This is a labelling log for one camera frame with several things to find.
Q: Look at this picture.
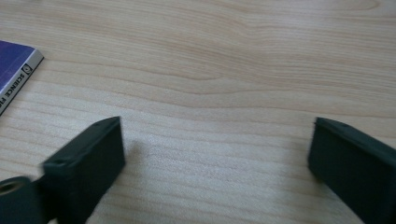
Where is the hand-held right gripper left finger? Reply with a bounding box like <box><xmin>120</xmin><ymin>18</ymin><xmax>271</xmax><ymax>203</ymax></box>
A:
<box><xmin>39</xmin><ymin>116</ymin><xmax>126</xmax><ymax>224</ymax></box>

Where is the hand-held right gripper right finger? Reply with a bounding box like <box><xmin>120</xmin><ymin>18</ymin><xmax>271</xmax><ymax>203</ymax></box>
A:
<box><xmin>307</xmin><ymin>117</ymin><xmax>396</xmax><ymax>224</ymax></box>

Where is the purple book with grey spine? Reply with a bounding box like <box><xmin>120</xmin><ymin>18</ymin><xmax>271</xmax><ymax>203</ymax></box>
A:
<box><xmin>0</xmin><ymin>39</ymin><xmax>45</xmax><ymax>117</ymax></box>

